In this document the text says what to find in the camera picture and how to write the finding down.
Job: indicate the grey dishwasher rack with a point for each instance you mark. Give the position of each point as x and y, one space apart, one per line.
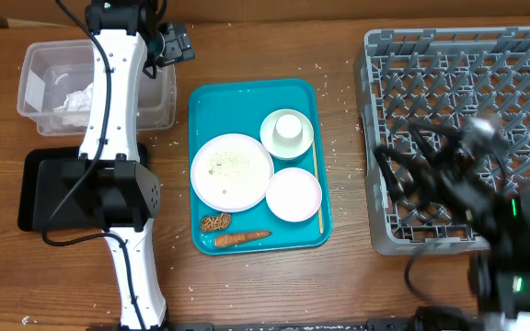
443 77

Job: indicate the white dirty plate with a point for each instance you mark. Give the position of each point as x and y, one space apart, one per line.
231 172

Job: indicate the white napkin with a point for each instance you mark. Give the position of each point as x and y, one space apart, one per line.
76 107

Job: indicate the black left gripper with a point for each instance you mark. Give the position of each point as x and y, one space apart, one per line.
178 43

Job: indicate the teal plastic tray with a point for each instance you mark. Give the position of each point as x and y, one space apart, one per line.
241 108

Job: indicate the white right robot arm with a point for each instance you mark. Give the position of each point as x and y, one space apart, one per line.
500 277

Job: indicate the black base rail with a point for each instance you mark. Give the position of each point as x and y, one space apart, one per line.
381 324

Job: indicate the wooden chopstick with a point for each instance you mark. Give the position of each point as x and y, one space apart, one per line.
319 189

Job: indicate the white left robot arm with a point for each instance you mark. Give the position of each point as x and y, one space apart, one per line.
121 33

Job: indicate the white cup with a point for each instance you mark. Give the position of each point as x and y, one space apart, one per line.
288 129

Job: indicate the pink white bowl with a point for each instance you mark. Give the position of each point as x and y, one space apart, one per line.
291 195

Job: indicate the orange carrot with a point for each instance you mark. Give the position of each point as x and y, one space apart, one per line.
228 240

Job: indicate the black bin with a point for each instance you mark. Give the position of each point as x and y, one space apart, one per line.
26 193

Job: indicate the clear plastic bin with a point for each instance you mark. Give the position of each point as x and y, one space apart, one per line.
51 70

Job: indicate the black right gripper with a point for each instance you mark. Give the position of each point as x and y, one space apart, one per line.
447 180

